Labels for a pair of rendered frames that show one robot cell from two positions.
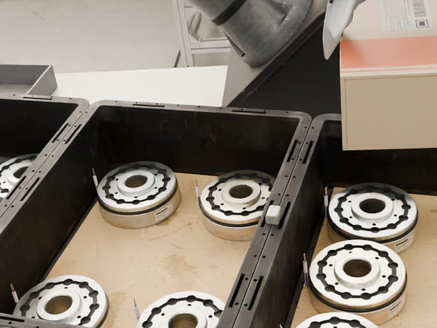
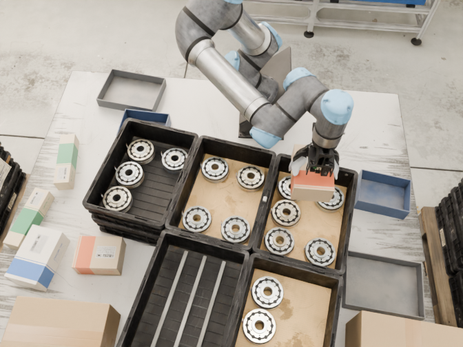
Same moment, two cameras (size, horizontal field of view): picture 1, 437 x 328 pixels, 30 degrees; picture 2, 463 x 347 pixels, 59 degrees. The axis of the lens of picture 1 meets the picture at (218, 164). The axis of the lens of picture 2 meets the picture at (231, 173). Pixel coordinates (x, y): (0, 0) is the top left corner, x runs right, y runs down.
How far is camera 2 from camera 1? 0.73 m
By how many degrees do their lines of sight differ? 24
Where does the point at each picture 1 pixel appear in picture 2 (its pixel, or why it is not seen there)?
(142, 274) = (219, 203)
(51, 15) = not seen: outside the picture
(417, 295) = (302, 218)
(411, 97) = (312, 193)
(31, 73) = (156, 79)
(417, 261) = (304, 205)
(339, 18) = (295, 169)
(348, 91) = (295, 190)
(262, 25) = not seen: hidden behind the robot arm
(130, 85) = (197, 89)
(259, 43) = not seen: hidden behind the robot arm
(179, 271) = (231, 202)
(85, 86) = (178, 87)
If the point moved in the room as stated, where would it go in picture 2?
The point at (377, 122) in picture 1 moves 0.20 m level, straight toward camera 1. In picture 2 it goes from (301, 195) to (298, 258)
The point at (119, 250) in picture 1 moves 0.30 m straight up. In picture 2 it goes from (210, 192) to (207, 146)
